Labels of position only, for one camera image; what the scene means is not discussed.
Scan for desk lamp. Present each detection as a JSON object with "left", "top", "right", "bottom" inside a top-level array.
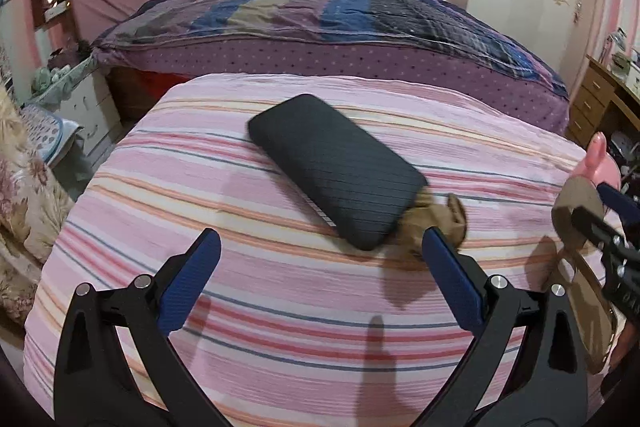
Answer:
[{"left": 602, "top": 29, "right": 627, "bottom": 58}]

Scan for floral curtain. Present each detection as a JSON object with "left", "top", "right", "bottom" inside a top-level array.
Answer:
[{"left": 0, "top": 84, "right": 77, "bottom": 325}]

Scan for pink cartoon mug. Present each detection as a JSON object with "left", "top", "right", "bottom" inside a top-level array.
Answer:
[{"left": 584, "top": 131, "right": 624, "bottom": 190}]

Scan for pale green toy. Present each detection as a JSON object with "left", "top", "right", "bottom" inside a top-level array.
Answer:
[{"left": 32, "top": 64, "right": 77, "bottom": 94}]

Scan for brown stocking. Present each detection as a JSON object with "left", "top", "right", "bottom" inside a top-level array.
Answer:
[{"left": 399, "top": 189, "right": 469, "bottom": 259}]

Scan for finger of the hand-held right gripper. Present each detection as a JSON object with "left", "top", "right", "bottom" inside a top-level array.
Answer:
[
  {"left": 572, "top": 206, "right": 640, "bottom": 258},
  {"left": 597, "top": 183, "right": 640, "bottom": 233}
]

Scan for white nightstand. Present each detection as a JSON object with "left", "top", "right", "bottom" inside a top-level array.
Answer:
[{"left": 29, "top": 56, "right": 122, "bottom": 158}]

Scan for floral round cushion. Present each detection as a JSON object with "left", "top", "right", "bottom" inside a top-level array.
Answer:
[{"left": 19, "top": 104, "right": 84, "bottom": 164}]

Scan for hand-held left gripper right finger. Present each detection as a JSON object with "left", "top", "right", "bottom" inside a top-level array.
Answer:
[{"left": 417, "top": 228, "right": 588, "bottom": 427}]

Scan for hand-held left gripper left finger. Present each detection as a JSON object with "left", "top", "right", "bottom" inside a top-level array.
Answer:
[{"left": 54, "top": 228, "right": 222, "bottom": 427}]

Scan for plaid striped quilt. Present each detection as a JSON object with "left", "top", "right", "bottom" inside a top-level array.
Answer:
[{"left": 92, "top": 0, "right": 568, "bottom": 100}]

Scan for wooden desk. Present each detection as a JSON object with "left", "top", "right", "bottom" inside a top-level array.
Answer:
[{"left": 566, "top": 54, "right": 640, "bottom": 148}]

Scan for tan phone case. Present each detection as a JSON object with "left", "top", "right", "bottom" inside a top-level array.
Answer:
[{"left": 550, "top": 177, "right": 617, "bottom": 374}]

